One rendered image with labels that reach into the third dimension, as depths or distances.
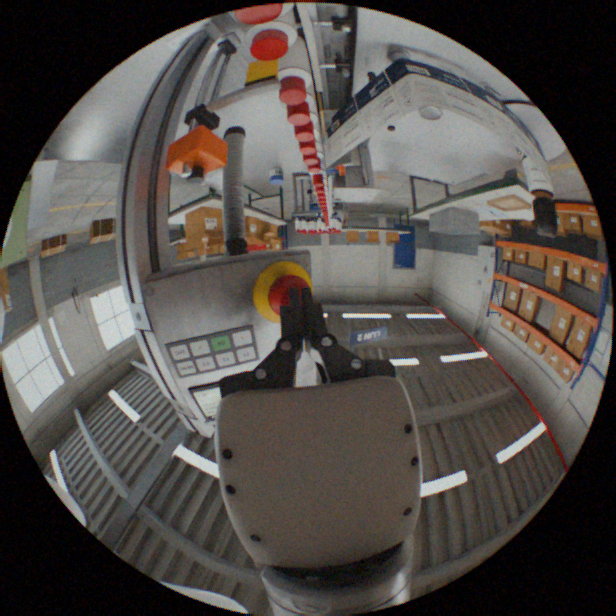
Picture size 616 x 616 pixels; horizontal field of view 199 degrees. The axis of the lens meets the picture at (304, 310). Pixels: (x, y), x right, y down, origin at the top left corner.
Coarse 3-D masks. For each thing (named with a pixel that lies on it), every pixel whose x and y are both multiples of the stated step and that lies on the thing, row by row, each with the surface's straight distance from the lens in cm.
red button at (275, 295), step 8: (280, 280) 15; (288, 280) 15; (296, 280) 15; (304, 280) 15; (272, 288) 15; (280, 288) 14; (272, 296) 15; (280, 296) 14; (288, 296) 14; (272, 304) 15; (280, 304) 14; (288, 304) 15
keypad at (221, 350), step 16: (208, 336) 17; (224, 336) 17; (240, 336) 17; (176, 352) 18; (192, 352) 18; (208, 352) 18; (224, 352) 18; (240, 352) 18; (256, 352) 18; (176, 368) 19; (192, 368) 19; (208, 368) 18; (224, 368) 18
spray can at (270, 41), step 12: (252, 24) 27; (264, 24) 25; (276, 24) 25; (288, 24) 26; (252, 36) 25; (264, 36) 22; (276, 36) 22; (288, 36) 25; (252, 48) 22; (264, 48) 22; (276, 48) 22; (288, 48) 22; (264, 60) 23
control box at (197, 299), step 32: (256, 256) 16; (288, 256) 17; (160, 288) 17; (192, 288) 16; (224, 288) 16; (256, 288) 16; (160, 320) 17; (192, 320) 17; (224, 320) 16; (256, 320) 17; (192, 384) 20
